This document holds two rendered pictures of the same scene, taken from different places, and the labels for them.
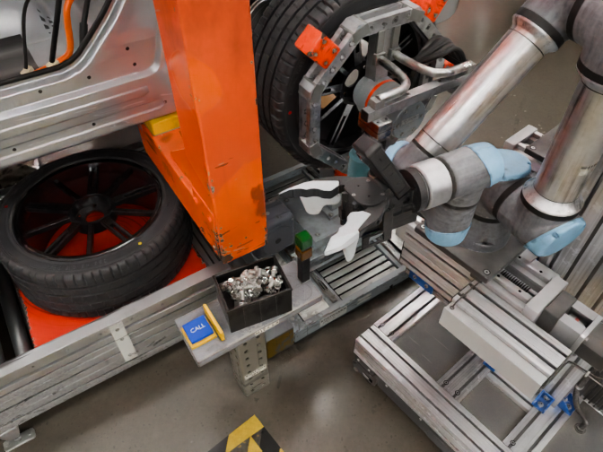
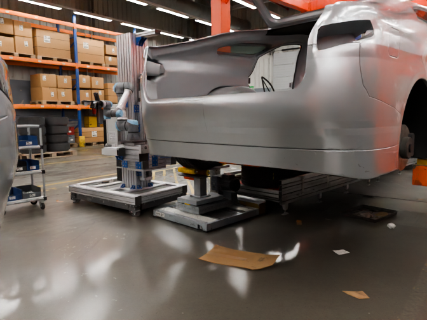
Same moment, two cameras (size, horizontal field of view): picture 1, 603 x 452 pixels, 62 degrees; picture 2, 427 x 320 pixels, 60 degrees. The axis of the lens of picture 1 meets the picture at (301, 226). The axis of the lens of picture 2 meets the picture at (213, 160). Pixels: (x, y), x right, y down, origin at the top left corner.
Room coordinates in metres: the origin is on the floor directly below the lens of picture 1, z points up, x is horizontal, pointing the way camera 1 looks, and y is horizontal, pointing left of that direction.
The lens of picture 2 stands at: (5.42, -0.85, 1.09)
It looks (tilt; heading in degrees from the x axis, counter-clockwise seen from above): 7 degrees down; 167
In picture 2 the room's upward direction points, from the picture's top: 1 degrees counter-clockwise
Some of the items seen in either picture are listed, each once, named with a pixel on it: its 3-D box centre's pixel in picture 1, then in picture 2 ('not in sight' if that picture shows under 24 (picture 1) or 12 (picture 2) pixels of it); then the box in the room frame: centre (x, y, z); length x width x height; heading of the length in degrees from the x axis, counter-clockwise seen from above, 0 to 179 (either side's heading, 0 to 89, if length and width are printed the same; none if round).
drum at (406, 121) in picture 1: (388, 104); not in sight; (1.37, -0.27, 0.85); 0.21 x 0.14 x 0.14; 33
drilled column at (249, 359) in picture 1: (247, 351); (215, 184); (0.86, 0.18, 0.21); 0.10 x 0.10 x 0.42; 33
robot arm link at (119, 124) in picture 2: not in sight; (122, 106); (1.10, -0.93, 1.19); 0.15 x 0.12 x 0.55; 55
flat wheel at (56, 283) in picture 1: (99, 226); (268, 173); (1.27, 0.75, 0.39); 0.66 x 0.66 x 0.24
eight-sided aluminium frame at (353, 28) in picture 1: (373, 94); not in sight; (1.43, -0.23, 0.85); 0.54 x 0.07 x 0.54; 123
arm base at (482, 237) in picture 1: (483, 216); not in sight; (0.86, -0.44, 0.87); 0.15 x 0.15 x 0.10
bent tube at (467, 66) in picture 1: (432, 49); not in sight; (1.38, -0.38, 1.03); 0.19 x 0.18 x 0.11; 33
